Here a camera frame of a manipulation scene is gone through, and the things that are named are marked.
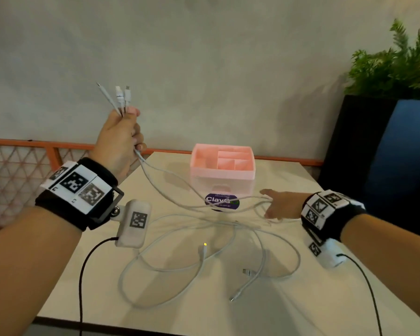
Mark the person's left forearm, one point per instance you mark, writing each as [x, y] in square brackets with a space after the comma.
[24, 272]

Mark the black planter box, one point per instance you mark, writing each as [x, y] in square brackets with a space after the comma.
[357, 146]

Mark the orange mesh railing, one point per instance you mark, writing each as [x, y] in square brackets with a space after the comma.
[21, 142]

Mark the person's right forearm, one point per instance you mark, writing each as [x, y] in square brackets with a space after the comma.
[388, 251]

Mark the black wristband with marker tags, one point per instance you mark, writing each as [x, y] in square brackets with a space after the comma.
[77, 187]
[323, 209]

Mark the pink desk organizer box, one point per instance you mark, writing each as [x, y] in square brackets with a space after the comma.
[224, 171]

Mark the person's right hand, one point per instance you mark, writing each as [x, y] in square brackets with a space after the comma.
[287, 205]

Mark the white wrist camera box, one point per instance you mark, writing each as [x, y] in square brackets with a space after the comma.
[134, 222]
[327, 255]

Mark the person's left thumb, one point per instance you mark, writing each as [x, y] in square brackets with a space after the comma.
[133, 112]

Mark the person's right fingers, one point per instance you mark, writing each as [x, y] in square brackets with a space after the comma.
[268, 193]

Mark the person's left hand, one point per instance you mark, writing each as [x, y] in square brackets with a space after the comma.
[113, 143]

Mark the green fern plant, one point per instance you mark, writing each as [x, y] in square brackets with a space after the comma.
[395, 69]

